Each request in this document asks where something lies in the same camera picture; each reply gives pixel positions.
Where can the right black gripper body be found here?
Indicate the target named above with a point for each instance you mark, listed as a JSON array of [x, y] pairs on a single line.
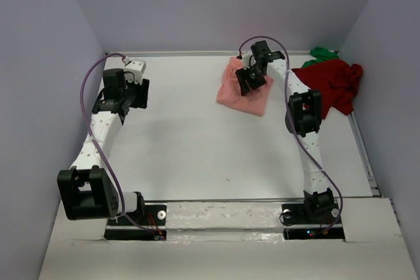
[[251, 80]]

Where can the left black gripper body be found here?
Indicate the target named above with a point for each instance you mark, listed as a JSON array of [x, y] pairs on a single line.
[[143, 93]]

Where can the red t shirt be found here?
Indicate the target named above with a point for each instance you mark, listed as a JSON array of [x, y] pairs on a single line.
[[336, 80]]

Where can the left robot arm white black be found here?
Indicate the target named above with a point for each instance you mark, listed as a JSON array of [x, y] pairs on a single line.
[[88, 189]]

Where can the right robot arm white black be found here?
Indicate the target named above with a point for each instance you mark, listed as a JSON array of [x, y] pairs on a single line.
[[303, 120]]

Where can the green t shirt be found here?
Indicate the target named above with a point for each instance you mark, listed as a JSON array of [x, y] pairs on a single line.
[[319, 55]]

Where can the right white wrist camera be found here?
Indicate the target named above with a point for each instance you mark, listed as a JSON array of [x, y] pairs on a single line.
[[248, 59]]

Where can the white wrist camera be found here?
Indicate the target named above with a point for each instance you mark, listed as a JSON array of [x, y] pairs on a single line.
[[248, 59], [134, 70]]

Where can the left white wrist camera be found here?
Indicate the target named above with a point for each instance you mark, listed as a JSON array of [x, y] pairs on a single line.
[[134, 70]]

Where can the aluminium rail back edge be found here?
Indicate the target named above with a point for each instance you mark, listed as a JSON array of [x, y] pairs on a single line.
[[181, 53]]

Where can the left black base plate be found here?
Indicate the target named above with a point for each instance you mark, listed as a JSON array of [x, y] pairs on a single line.
[[149, 227]]

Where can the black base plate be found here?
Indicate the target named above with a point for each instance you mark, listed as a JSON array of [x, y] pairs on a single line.
[[298, 225], [149, 227]]

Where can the aluminium rail front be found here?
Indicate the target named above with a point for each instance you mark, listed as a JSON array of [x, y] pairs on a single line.
[[293, 199]]

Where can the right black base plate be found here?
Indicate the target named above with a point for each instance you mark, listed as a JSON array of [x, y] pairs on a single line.
[[298, 225]]

